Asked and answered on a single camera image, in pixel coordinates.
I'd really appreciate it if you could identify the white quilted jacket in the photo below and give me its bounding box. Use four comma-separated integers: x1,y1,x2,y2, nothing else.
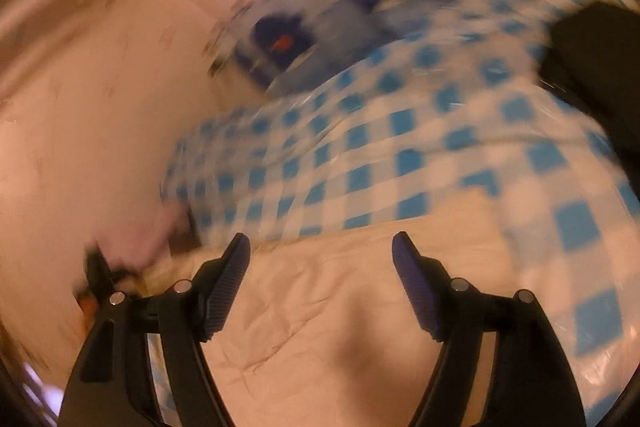
145,202,526,427

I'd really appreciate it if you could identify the black garment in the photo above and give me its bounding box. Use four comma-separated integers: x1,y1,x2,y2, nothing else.
540,2,640,168

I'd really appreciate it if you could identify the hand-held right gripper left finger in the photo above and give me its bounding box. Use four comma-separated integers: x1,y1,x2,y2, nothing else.
59,233,252,427

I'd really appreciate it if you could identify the blue white checked blanket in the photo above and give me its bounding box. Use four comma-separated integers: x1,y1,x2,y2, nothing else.
160,0,640,413

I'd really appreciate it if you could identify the pink and maroon garment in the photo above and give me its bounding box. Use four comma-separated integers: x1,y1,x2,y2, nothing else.
95,202,193,268

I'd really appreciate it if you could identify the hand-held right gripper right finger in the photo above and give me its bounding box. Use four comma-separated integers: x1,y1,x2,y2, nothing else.
391,231,586,427

